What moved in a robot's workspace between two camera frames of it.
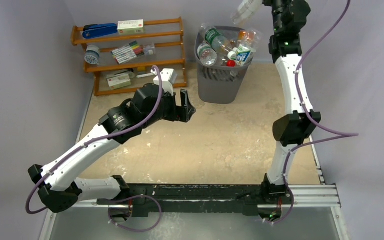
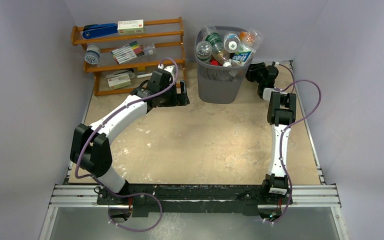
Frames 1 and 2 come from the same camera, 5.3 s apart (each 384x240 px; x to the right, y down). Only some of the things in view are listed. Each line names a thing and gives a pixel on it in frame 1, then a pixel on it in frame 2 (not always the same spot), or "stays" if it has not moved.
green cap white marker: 144,75 stays
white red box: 130,27 stays
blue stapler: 93,30 stays
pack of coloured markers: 128,52 stays
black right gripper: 266,3 -> 253,72
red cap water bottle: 231,63 -> 214,63
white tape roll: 92,54 stays
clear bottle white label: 246,9 -> 231,42
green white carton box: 119,81 stays
